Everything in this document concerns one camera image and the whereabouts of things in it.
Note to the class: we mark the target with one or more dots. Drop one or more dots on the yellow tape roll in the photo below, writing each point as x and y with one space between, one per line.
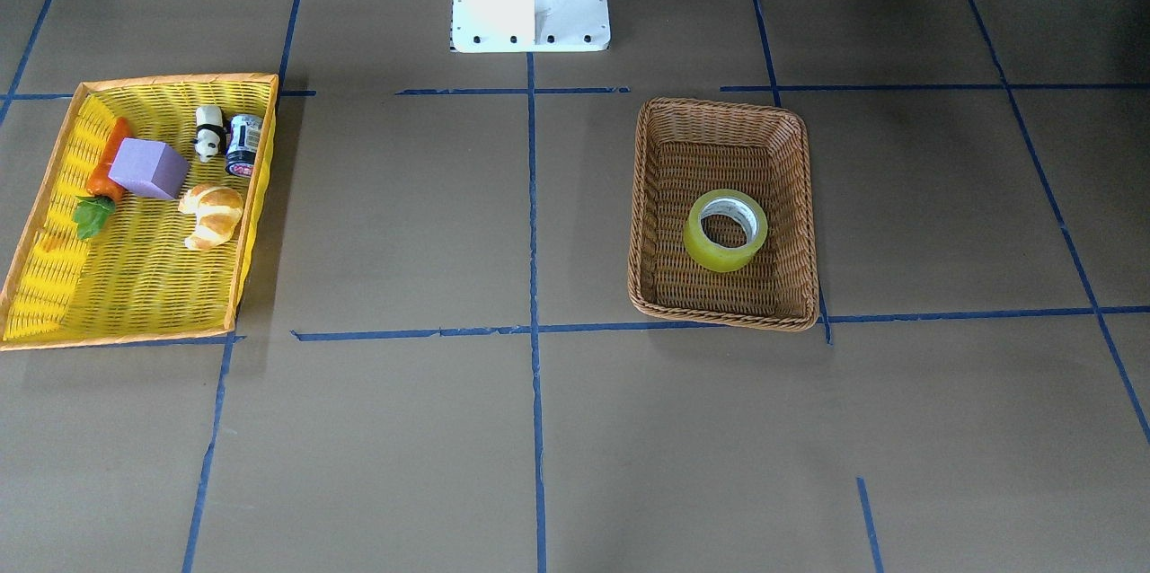
740 208

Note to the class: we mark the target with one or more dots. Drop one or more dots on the brown wicker basket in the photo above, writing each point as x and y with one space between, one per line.
686 147

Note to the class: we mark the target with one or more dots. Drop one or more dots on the yellow woven basket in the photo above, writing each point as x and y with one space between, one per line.
136 281

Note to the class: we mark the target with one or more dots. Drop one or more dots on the small printed can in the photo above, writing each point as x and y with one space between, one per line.
246 131

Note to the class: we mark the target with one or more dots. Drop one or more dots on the toy croissant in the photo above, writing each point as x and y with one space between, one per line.
218 209

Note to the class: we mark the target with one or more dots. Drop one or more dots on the purple foam block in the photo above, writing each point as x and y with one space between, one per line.
149 169

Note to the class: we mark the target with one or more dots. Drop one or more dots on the toy carrot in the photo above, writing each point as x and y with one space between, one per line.
102 193

